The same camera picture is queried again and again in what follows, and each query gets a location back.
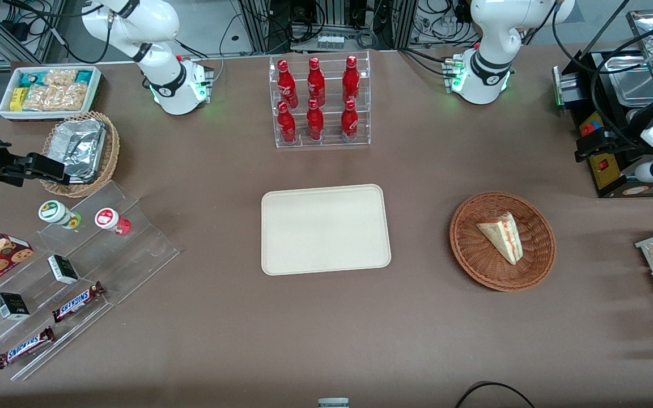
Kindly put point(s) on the red lid cup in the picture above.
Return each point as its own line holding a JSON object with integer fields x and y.
{"x": 107, "y": 219}

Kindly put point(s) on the grey white device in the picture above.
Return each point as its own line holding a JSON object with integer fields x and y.
{"x": 333, "y": 403}

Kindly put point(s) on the beige rectangular tray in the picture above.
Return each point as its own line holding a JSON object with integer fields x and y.
{"x": 325, "y": 229}

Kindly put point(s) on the red cola bottle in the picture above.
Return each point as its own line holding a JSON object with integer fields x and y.
{"x": 351, "y": 80}
{"x": 286, "y": 124}
{"x": 349, "y": 120}
{"x": 316, "y": 82}
{"x": 286, "y": 85}
{"x": 315, "y": 122}

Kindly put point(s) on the round brown wicker basket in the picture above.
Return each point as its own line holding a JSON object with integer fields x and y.
{"x": 471, "y": 249}

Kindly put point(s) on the teal snack packet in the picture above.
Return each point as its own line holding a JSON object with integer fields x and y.
{"x": 30, "y": 79}
{"x": 84, "y": 77}

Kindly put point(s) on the green lid cup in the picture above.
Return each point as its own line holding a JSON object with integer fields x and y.
{"x": 54, "y": 212}

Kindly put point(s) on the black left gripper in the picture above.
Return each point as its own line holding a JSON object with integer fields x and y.
{"x": 613, "y": 139}

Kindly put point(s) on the white power strip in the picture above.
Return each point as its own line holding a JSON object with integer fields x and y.
{"x": 330, "y": 41}

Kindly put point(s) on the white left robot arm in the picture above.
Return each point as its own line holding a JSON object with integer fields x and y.
{"x": 484, "y": 82}

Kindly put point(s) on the clear acrylic bottle rack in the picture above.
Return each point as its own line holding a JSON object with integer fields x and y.
{"x": 329, "y": 139}

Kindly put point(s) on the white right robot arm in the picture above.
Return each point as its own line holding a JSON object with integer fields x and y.
{"x": 174, "y": 90}

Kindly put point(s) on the oval wicker basket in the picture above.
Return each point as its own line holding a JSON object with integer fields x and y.
{"x": 112, "y": 147}

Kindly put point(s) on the clear acrylic stepped shelf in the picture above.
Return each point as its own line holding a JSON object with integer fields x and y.
{"x": 134, "y": 249}

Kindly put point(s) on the Snickers chocolate bar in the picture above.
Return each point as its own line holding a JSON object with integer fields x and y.
{"x": 77, "y": 302}
{"x": 24, "y": 347}

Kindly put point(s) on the silver foil container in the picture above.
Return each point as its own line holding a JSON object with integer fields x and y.
{"x": 80, "y": 148}

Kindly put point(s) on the large clear cracker bag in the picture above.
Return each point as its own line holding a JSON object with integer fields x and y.
{"x": 54, "y": 98}

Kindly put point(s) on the white rectangular snack bin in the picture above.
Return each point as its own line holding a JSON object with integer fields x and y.
{"x": 95, "y": 85}

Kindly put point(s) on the triangle sandwich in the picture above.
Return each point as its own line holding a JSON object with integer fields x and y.
{"x": 502, "y": 235}

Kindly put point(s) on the black countertop appliance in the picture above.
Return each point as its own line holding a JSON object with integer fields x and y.
{"x": 610, "y": 175}

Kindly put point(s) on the small clear cracker bag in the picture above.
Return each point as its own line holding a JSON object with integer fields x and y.
{"x": 60, "y": 77}

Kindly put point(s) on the aluminium frame post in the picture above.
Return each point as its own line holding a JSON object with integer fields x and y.
{"x": 405, "y": 22}
{"x": 254, "y": 25}

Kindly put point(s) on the small black box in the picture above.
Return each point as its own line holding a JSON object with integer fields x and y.
{"x": 63, "y": 269}
{"x": 12, "y": 306}

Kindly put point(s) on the yellow snack packet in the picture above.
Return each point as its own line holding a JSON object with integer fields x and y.
{"x": 17, "y": 99}

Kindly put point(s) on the steel pan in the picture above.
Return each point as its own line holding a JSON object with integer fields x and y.
{"x": 632, "y": 82}

